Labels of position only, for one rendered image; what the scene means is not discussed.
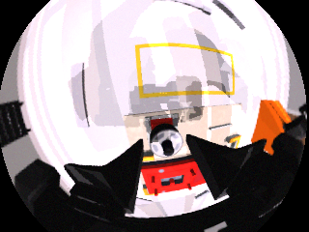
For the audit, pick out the white rectangular bar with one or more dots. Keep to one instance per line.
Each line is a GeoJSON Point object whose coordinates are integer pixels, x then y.
{"type": "Point", "coordinates": [222, 5]}

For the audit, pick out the yellow rectangular outline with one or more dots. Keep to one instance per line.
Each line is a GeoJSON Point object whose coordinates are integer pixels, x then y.
{"type": "Point", "coordinates": [160, 94]}

